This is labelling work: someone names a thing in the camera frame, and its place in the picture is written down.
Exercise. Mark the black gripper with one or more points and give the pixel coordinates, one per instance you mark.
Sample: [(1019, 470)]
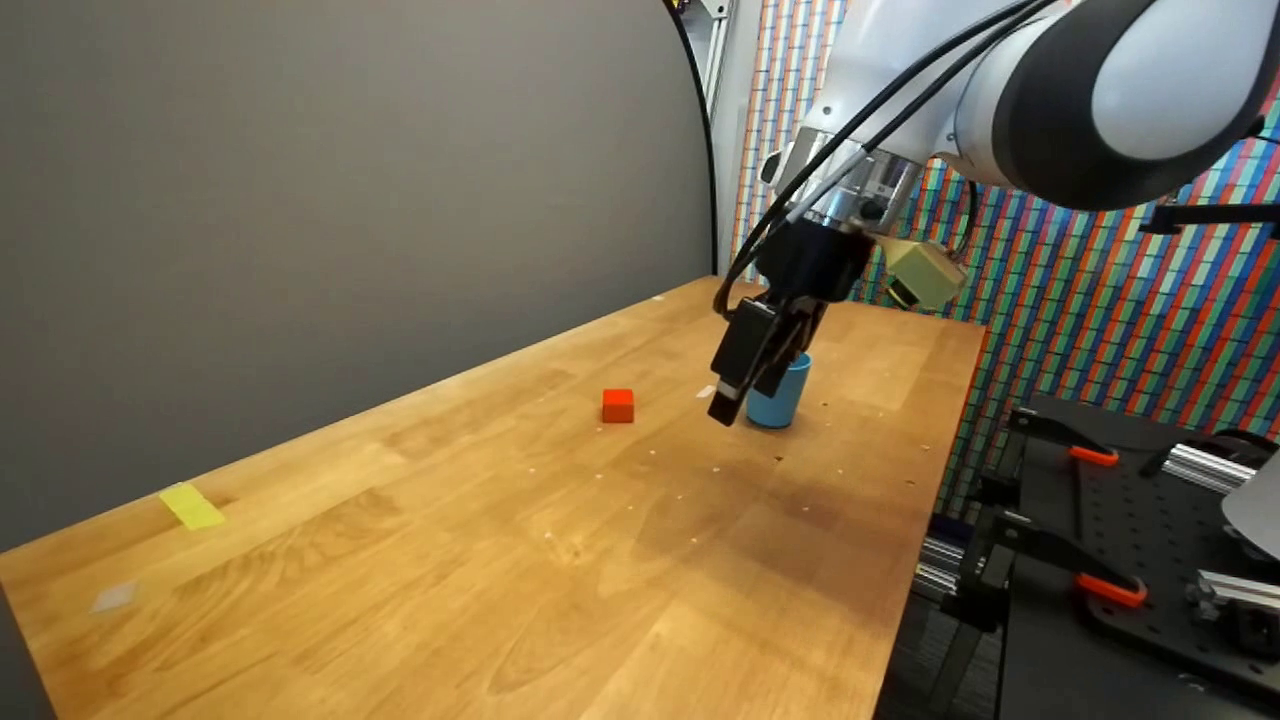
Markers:
[(817, 263)]

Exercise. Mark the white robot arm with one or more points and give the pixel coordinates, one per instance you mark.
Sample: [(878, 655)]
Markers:
[(1052, 93)]

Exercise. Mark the blue cup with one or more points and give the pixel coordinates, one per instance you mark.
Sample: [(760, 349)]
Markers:
[(784, 406)]

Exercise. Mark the orange block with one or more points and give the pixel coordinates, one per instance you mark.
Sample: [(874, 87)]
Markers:
[(616, 406)]

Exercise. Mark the black curved pole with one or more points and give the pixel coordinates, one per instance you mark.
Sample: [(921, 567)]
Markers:
[(702, 127)]

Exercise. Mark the black perforated mounting board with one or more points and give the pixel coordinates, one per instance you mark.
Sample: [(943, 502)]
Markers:
[(1146, 535)]

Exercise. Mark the silver aluminium extrusion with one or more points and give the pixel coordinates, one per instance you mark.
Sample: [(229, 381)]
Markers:
[(1205, 467)]

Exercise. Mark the teal tinted aluminium extrusion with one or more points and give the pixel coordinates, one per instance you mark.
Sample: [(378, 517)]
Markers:
[(1239, 591)]

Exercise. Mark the yellow tape strip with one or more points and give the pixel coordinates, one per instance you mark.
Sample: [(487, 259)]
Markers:
[(189, 508)]

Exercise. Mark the silver table frame extrusion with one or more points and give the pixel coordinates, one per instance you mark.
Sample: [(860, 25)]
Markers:
[(945, 567)]

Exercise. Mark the white ceiling bracket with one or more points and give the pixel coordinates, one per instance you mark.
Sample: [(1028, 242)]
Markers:
[(702, 6)]

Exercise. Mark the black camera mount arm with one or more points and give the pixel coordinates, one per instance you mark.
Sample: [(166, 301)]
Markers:
[(1205, 219)]

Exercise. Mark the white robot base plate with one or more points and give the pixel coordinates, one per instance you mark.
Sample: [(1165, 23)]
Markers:
[(1257, 514)]

